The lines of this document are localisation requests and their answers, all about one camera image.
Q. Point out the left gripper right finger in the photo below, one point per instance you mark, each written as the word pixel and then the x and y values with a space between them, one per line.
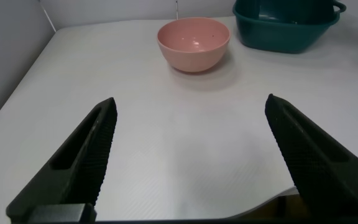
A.
pixel 315 161

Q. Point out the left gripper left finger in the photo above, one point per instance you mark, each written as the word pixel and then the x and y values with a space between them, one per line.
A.
pixel 79 161

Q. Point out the pink round bowl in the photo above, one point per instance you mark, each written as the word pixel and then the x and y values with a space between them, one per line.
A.
pixel 194 46

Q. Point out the dark teal square basin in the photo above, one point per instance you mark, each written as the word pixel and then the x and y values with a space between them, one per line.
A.
pixel 284 34

